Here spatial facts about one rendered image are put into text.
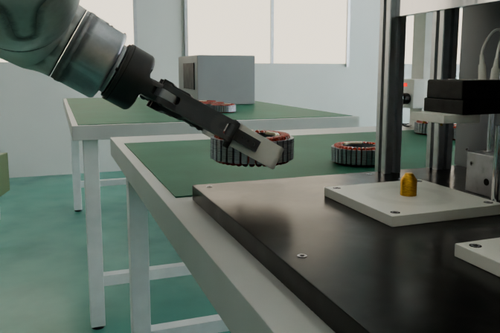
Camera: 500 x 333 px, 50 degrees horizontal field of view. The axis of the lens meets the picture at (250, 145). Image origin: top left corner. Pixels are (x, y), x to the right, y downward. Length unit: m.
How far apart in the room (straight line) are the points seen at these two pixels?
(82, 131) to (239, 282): 1.44
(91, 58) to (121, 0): 4.46
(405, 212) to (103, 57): 0.37
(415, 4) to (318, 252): 0.45
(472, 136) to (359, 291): 0.58
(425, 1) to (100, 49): 0.45
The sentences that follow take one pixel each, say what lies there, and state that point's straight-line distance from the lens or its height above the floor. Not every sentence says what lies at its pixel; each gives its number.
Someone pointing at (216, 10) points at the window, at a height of 1.50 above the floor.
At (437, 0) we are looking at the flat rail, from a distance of 0.79.
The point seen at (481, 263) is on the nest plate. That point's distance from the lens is 0.49.
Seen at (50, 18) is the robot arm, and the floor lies 0.97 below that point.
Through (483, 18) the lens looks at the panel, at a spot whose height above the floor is 1.01.
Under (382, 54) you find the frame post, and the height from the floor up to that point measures 0.96.
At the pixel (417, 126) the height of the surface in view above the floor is 0.77.
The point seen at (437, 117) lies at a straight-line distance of 0.66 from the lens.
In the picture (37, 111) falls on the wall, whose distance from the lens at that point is 5.02.
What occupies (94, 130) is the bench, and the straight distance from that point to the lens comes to 1.87.
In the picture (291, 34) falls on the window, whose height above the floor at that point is 1.29.
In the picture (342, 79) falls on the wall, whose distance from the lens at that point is 5.77.
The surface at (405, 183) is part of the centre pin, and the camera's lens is 0.67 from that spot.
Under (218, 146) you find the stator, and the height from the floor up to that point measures 0.83.
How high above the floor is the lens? 0.93
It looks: 8 degrees down
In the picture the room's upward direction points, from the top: straight up
